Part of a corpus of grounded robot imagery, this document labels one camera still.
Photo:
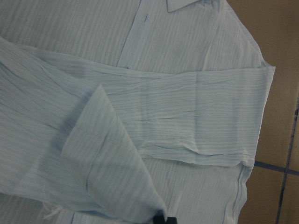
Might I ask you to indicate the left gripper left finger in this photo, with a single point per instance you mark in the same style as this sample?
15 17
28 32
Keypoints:
160 217

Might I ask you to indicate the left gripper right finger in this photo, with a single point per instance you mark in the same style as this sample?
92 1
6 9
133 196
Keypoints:
172 218

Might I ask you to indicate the light blue button-up shirt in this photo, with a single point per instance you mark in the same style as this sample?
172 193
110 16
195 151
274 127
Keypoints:
111 110

